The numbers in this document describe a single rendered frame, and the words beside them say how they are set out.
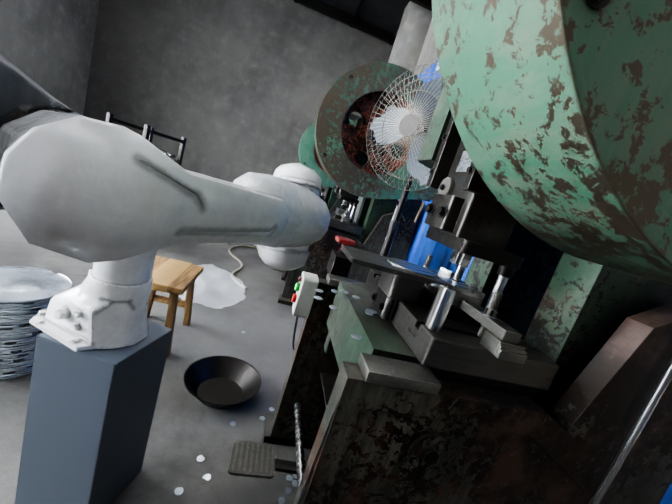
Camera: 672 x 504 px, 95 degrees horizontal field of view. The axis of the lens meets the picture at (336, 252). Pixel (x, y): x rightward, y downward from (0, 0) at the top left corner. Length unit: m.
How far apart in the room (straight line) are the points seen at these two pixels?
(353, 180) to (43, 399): 1.73
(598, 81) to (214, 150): 7.30
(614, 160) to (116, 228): 0.39
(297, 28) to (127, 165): 7.67
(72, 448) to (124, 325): 0.29
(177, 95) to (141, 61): 0.84
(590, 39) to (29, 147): 0.39
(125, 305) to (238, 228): 0.50
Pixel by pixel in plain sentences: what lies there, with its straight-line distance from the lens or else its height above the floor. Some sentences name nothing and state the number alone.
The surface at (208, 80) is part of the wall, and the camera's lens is 7.69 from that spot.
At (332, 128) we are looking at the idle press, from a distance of 2.07.
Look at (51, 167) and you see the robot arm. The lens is 0.25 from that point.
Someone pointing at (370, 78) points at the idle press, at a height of 1.61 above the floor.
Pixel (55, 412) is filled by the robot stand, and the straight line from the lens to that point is 0.94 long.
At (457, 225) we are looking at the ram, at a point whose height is 0.91.
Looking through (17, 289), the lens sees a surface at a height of 0.29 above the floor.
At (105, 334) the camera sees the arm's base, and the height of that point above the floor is 0.48.
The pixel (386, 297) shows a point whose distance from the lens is 0.76.
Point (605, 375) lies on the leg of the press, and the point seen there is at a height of 0.72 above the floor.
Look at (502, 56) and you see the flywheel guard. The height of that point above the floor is 1.07.
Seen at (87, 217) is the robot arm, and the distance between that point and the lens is 0.25.
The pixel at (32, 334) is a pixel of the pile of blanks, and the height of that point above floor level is 0.15.
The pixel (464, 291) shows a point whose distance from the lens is 0.79.
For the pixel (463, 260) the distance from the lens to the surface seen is 0.83.
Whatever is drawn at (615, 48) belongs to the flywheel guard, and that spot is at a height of 1.07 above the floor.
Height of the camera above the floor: 0.90
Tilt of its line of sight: 11 degrees down
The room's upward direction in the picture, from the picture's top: 18 degrees clockwise
